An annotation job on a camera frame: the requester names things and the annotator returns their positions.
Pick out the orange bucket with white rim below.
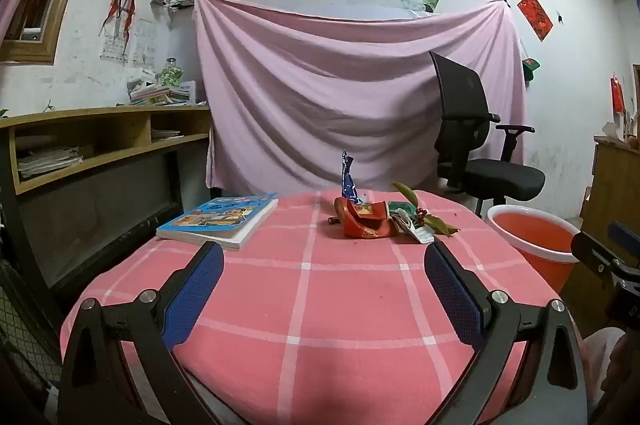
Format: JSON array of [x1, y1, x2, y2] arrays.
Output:
[[486, 204, 581, 296]]

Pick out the wire mesh panel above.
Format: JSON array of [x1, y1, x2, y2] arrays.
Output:
[[0, 250, 63, 406]]

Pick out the leafy twig with red berries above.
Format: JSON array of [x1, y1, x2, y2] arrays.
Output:
[[391, 181, 461, 237]]

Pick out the pink hanging sheet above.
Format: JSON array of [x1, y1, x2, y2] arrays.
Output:
[[192, 0, 530, 202]]

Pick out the stack of books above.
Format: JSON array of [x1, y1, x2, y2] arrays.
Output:
[[129, 82, 198, 106]]

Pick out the blue picture book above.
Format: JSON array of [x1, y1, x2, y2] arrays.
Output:
[[156, 192, 279, 252]]

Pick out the paper wall chart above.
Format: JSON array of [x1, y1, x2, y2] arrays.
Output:
[[101, 22, 130, 64], [131, 19, 157, 66]]

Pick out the wooden shelf desk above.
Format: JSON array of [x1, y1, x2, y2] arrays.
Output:
[[0, 105, 213, 306]]

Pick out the wooden cabinet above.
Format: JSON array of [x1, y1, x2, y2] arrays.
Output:
[[565, 135, 640, 331]]

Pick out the blue foil wrapper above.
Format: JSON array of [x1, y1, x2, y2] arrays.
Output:
[[340, 149, 365, 206]]

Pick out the black office chair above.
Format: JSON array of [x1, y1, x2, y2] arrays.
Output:
[[429, 51, 547, 218]]

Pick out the glass jar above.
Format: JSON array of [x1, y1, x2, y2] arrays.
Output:
[[159, 57, 183, 86]]

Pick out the stack of papers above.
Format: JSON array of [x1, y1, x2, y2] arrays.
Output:
[[16, 146, 84, 180]]

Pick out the white toothpaste tube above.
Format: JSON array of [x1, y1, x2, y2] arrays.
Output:
[[397, 211, 437, 246]]

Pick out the white box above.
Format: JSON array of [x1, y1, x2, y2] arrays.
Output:
[[127, 67, 156, 93]]

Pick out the red hanging ornament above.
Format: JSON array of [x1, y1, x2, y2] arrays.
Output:
[[610, 75, 627, 113]]

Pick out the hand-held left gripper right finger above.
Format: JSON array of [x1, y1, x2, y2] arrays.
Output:
[[424, 241, 591, 425]]

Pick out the pink checked tablecloth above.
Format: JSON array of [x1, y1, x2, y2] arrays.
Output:
[[59, 190, 586, 425]]

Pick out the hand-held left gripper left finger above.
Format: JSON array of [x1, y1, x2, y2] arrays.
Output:
[[59, 241, 225, 425]]

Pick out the person's right forearm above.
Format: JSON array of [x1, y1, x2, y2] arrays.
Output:
[[582, 327, 640, 408]]

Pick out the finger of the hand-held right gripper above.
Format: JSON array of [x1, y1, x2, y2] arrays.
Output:
[[607, 222, 640, 249], [571, 230, 624, 279]]

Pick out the red wall poster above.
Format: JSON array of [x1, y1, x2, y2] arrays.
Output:
[[516, 0, 554, 43]]

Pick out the red paper packet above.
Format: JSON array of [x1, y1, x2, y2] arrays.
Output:
[[334, 197, 401, 240]]

